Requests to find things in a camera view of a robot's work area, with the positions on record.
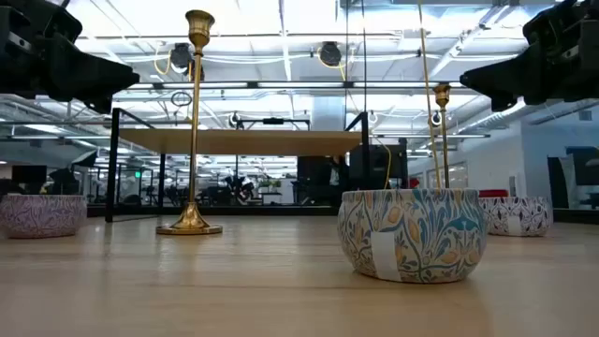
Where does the purple floral candle tin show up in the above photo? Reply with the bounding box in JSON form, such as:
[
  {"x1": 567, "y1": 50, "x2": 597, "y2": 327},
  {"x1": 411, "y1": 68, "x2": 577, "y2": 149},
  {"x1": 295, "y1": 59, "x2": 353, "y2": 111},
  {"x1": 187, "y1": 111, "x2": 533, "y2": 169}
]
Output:
[{"x1": 0, "y1": 194, "x2": 88, "y2": 240}]

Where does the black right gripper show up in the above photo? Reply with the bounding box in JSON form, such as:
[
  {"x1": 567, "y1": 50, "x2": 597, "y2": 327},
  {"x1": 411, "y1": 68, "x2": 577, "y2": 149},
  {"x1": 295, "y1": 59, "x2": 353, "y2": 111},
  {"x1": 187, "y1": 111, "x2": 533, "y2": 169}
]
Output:
[{"x1": 459, "y1": 0, "x2": 599, "y2": 112}]

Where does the black equipment box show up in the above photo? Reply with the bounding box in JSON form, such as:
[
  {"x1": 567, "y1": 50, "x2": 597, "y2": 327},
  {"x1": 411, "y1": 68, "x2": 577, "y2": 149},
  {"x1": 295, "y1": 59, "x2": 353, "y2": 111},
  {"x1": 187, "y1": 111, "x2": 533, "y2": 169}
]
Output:
[{"x1": 348, "y1": 143, "x2": 409, "y2": 191}]

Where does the white purple leaf candle tin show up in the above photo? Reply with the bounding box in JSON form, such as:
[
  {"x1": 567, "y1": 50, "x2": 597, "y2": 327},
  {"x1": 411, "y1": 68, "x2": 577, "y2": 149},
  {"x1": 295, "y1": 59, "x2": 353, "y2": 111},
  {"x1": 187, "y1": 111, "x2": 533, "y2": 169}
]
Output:
[{"x1": 477, "y1": 195, "x2": 554, "y2": 238}]

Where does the black studio lamp shade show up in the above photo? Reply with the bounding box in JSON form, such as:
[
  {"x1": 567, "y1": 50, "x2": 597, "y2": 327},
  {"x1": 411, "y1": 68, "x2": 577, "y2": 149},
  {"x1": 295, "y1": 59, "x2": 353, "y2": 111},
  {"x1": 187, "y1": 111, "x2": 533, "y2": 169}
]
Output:
[{"x1": 69, "y1": 149, "x2": 98, "y2": 169}]

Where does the yellow hanging extension cord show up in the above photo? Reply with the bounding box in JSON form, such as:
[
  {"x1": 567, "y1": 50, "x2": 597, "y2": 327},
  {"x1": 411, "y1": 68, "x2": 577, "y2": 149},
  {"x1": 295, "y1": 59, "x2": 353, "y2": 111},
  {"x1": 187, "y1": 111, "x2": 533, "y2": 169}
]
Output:
[{"x1": 416, "y1": 0, "x2": 443, "y2": 190}]

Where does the coiled black cable ring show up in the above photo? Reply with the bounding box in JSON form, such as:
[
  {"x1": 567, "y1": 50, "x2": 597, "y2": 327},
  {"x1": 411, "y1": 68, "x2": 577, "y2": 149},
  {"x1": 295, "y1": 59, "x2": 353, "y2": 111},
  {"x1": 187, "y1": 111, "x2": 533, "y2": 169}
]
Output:
[{"x1": 169, "y1": 90, "x2": 194, "y2": 108}]

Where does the black ceiling cable reel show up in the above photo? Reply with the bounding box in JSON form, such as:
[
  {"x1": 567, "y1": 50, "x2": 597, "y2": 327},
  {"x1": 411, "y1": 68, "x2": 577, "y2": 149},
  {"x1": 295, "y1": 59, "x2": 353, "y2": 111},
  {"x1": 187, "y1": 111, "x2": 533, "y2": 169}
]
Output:
[
  {"x1": 319, "y1": 40, "x2": 343, "y2": 67},
  {"x1": 168, "y1": 42, "x2": 194, "y2": 72}
]

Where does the tall gold candlestick holder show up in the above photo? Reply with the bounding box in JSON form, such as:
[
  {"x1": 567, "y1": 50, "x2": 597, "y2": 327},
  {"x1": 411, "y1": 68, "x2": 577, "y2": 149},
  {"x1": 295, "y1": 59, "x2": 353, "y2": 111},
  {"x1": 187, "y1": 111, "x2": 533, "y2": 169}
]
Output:
[
  {"x1": 432, "y1": 82, "x2": 453, "y2": 190},
  {"x1": 155, "y1": 8, "x2": 224, "y2": 236}
]

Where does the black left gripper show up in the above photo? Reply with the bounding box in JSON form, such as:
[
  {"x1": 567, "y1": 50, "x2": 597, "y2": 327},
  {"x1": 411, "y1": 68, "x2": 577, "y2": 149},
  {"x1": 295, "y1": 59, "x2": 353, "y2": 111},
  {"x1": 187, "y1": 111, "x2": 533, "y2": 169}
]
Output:
[{"x1": 0, "y1": 0, "x2": 140, "y2": 115}]

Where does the thin yellow cable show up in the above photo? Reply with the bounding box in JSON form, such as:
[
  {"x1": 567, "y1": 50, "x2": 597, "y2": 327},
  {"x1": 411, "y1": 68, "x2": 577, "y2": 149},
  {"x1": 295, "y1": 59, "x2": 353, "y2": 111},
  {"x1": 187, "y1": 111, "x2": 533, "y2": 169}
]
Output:
[{"x1": 376, "y1": 138, "x2": 393, "y2": 190}]

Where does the black hanging cable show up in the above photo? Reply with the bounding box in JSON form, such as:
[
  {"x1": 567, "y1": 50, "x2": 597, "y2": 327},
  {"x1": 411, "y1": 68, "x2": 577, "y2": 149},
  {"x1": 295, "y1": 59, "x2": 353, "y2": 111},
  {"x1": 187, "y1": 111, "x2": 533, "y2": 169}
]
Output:
[{"x1": 359, "y1": 0, "x2": 369, "y2": 113}]

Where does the black background monitor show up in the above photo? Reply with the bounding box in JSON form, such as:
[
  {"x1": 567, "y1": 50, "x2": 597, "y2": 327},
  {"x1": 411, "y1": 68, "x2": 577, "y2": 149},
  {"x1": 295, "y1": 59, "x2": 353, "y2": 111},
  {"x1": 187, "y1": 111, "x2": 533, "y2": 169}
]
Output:
[{"x1": 11, "y1": 164, "x2": 48, "y2": 196}]

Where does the wooden table with black frame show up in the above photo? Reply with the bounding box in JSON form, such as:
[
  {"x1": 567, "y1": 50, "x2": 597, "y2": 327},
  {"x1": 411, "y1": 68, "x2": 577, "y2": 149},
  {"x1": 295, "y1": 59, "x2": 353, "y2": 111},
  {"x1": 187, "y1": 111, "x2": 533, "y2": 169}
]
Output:
[{"x1": 105, "y1": 107, "x2": 372, "y2": 224}]

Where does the blue yellow floral candle tin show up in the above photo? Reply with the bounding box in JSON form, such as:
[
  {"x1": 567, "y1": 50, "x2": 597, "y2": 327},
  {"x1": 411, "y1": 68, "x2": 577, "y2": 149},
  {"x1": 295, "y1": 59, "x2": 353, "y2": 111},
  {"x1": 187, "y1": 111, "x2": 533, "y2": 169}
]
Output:
[{"x1": 336, "y1": 187, "x2": 488, "y2": 285}]

